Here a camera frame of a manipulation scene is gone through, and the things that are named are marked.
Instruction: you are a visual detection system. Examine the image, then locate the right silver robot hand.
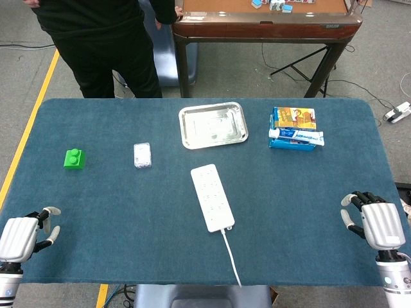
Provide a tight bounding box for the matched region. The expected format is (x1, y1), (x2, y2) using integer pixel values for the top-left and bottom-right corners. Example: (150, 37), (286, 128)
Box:
(340, 191), (407, 251)

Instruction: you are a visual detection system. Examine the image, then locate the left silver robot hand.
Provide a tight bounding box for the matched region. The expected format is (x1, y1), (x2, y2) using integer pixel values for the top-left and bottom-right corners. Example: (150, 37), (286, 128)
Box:
(0, 206), (62, 264)

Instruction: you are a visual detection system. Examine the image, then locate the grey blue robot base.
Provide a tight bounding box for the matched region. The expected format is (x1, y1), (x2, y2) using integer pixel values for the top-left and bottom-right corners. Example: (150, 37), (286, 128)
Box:
(141, 0), (198, 87)

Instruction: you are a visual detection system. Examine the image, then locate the white floor power strip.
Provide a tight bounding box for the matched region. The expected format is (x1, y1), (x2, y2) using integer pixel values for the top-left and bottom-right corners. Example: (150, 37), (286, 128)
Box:
(385, 101), (411, 124)

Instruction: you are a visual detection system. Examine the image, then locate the green toy building block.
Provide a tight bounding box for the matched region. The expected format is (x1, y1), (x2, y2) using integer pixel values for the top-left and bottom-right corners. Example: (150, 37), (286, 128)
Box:
(63, 148), (87, 171)

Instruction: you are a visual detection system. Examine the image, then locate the yellow floor tape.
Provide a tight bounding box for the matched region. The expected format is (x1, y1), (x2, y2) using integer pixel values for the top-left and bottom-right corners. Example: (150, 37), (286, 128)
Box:
(0, 49), (61, 209)
(96, 284), (109, 308)

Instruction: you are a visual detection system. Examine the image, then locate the blue table cloth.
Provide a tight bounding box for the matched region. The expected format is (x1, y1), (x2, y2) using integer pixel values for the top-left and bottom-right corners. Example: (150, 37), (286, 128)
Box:
(0, 98), (411, 286)

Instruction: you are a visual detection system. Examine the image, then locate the white blue toothpaste tube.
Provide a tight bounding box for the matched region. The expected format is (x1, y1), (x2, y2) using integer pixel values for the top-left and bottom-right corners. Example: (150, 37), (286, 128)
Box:
(268, 128), (325, 147)

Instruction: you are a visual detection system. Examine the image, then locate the blue illustrated carton box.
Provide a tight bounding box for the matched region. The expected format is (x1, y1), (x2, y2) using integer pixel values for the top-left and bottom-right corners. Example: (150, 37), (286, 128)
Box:
(268, 107), (317, 152)

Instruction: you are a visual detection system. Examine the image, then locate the small white plastic packet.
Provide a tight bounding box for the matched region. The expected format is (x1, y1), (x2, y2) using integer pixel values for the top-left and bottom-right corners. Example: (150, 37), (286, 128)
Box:
(133, 142), (152, 169)

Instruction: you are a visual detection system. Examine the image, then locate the grey blue robot chassis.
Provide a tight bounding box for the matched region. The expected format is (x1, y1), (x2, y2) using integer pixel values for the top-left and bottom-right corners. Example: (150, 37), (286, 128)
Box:
(133, 284), (273, 308)

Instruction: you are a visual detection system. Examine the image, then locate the stainless steel tray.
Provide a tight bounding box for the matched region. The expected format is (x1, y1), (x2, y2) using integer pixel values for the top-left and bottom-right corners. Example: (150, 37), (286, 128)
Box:
(178, 101), (250, 150)

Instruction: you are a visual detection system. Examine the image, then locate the person in black clothes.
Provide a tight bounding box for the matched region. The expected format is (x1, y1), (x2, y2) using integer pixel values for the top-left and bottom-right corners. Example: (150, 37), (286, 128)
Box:
(22, 0), (184, 99)

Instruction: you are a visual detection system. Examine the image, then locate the brown mahjong table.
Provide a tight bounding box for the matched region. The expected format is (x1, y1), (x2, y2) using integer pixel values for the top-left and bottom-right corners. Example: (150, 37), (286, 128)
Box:
(169, 0), (363, 99)

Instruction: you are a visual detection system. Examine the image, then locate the black cable bundle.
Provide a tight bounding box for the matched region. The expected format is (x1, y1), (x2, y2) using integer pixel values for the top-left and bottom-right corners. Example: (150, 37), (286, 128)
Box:
(105, 284), (137, 308)

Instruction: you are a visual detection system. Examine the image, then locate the black floor cable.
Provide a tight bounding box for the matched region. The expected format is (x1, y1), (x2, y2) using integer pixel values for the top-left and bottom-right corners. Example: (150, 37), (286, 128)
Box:
(261, 43), (396, 112)

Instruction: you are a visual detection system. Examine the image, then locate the white floor cable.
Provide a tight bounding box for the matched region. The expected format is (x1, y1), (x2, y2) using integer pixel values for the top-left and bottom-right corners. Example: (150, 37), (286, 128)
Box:
(399, 72), (411, 97)

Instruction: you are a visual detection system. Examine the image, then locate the white power cable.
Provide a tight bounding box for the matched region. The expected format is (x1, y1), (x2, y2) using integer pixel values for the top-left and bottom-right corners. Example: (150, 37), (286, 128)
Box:
(220, 229), (243, 287)

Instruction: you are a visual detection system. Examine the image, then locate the grey floor cable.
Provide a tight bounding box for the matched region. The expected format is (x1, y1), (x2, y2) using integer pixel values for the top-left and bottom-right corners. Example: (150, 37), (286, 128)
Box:
(0, 42), (56, 51)

